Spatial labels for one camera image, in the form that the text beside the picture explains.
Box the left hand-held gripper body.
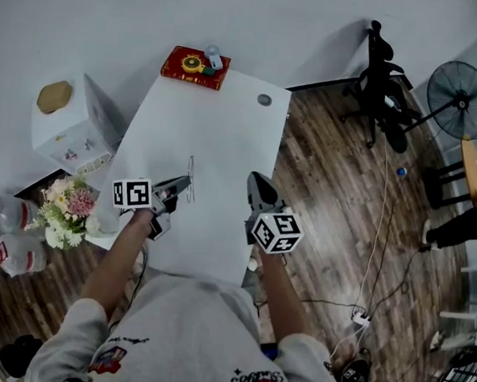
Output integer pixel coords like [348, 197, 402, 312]
[107, 175, 180, 243]

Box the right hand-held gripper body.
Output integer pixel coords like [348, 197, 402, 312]
[240, 201, 307, 258]

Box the person's right forearm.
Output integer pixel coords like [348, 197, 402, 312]
[248, 250, 321, 349]

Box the person's left forearm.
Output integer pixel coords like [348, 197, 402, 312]
[79, 204, 156, 324]

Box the white vase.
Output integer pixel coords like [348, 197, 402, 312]
[85, 204, 121, 238]

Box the white square table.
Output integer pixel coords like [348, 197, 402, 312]
[83, 57, 294, 291]

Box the pink and white flower bouquet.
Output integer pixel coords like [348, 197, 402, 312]
[23, 168, 105, 254]

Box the white cardboard box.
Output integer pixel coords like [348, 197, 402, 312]
[25, 68, 133, 182]

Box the red hardcover book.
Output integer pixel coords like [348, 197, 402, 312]
[159, 43, 233, 93]

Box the tan octagonal box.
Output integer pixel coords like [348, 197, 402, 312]
[34, 78, 74, 117]

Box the small white handheld fan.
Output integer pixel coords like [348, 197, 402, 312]
[202, 43, 226, 70]

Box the person's grey sweatshirt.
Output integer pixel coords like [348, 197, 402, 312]
[23, 258, 363, 382]

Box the black mesh chair with headrest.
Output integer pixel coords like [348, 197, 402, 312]
[337, 17, 432, 154]

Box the black stool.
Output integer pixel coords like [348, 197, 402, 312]
[419, 157, 475, 213]

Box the black device with white label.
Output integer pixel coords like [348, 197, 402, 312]
[337, 346, 375, 382]

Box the black padded office chair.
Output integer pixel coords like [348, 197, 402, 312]
[0, 330, 45, 381]

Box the round wooden table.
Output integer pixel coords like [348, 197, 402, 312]
[454, 138, 477, 206]

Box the long white cable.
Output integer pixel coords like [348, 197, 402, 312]
[326, 140, 395, 368]

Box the yellow handheld fan green handle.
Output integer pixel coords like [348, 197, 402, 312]
[180, 53, 219, 78]

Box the black pedestal fan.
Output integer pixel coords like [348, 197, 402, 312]
[383, 53, 477, 162]

